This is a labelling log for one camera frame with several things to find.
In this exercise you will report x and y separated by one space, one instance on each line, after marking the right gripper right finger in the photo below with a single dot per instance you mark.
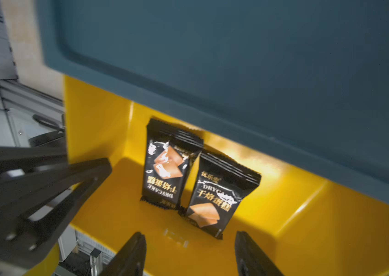
250 258

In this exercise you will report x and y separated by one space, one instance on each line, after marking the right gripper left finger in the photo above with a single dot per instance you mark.
130 260

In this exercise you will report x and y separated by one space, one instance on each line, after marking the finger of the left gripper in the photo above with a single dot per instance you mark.
14 158
36 208

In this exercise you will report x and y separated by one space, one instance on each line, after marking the yellow top drawer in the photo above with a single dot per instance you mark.
306 224

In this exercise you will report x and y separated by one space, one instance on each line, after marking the black cookie packet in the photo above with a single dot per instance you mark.
220 187
170 154

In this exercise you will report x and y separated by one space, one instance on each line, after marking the teal drawer cabinet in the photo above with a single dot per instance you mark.
306 82

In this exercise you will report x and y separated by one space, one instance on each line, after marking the aluminium mounting rail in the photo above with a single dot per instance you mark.
34 119

